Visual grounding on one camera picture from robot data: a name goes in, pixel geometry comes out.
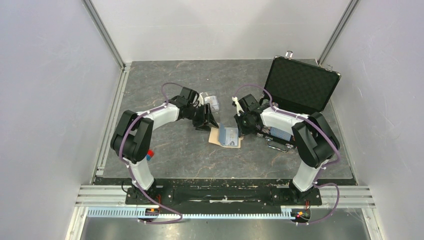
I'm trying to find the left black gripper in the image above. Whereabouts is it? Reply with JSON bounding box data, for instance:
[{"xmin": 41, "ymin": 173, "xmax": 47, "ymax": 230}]
[{"xmin": 186, "ymin": 103, "xmax": 219, "ymax": 133}]

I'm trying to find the tan leather card holder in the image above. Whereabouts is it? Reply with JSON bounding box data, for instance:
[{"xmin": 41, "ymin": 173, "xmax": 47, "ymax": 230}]
[{"xmin": 208, "ymin": 123, "xmax": 243, "ymax": 149}]

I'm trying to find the clear acrylic card stand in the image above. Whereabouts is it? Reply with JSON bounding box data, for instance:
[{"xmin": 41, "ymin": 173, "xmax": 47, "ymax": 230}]
[{"xmin": 199, "ymin": 90, "xmax": 221, "ymax": 113}]

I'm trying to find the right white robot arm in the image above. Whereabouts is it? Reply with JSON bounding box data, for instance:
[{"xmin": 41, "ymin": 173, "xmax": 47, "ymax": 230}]
[{"xmin": 232, "ymin": 94, "xmax": 341, "ymax": 204}]

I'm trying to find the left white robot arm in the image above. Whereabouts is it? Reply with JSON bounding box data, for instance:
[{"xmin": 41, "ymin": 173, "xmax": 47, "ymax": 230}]
[{"xmin": 110, "ymin": 87, "xmax": 219, "ymax": 204}]

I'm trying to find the colourful toy block stack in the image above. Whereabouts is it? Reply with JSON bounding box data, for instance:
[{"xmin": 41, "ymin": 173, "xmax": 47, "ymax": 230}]
[{"xmin": 146, "ymin": 149, "xmax": 155, "ymax": 161}]

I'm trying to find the black poker chip case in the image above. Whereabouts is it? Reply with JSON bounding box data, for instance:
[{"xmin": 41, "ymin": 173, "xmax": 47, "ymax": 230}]
[{"xmin": 248, "ymin": 50, "xmax": 342, "ymax": 154}]

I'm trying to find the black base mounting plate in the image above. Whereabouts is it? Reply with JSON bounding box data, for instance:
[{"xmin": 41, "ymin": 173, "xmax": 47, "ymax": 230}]
[{"xmin": 145, "ymin": 185, "xmax": 323, "ymax": 206}]

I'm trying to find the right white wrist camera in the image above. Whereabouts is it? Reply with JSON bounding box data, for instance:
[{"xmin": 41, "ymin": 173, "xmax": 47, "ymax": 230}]
[{"xmin": 231, "ymin": 96, "xmax": 244, "ymax": 116}]

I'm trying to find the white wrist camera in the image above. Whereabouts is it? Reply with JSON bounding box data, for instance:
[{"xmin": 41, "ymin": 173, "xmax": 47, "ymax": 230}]
[
  {"xmin": 231, "ymin": 96, "xmax": 244, "ymax": 116},
  {"xmin": 197, "ymin": 92, "xmax": 205, "ymax": 106}
]

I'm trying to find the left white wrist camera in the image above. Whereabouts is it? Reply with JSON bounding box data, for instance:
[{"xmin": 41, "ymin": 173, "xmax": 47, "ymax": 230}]
[{"xmin": 197, "ymin": 92, "xmax": 205, "ymax": 106}]

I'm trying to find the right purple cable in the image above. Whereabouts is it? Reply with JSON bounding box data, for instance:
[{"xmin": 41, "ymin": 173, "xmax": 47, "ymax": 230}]
[{"xmin": 233, "ymin": 84, "xmax": 342, "ymax": 226}]

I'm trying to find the purple cable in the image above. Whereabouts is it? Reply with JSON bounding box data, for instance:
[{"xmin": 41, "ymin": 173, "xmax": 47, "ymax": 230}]
[
  {"xmin": 233, "ymin": 84, "xmax": 342, "ymax": 226},
  {"xmin": 118, "ymin": 82, "xmax": 184, "ymax": 225}
]

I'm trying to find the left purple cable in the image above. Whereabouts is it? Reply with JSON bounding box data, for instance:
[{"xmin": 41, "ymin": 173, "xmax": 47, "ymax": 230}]
[{"xmin": 118, "ymin": 82, "xmax": 184, "ymax": 225}]

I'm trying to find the left aluminium corner post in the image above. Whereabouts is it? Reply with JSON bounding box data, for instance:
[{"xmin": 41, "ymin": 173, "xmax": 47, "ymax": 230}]
[{"xmin": 82, "ymin": 0, "xmax": 126, "ymax": 69}]

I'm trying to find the aluminium corner post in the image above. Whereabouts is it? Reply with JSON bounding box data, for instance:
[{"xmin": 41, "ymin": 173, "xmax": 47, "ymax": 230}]
[
  {"xmin": 82, "ymin": 0, "xmax": 126, "ymax": 69},
  {"xmin": 316, "ymin": 0, "xmax": 360, "ymax": 67}
]

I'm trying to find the aluminium front frame rail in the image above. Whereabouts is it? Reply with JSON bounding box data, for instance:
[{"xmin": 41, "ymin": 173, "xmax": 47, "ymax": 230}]
[{"xmin": 65, "ymin": 185, "xmax": 385, "ymax": 240}]

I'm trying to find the right aluminium corner post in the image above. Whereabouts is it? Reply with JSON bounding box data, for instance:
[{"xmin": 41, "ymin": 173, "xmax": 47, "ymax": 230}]
[{"xmin": 316, "ymin": 0, "xmax": 360, "ymax": 67}]

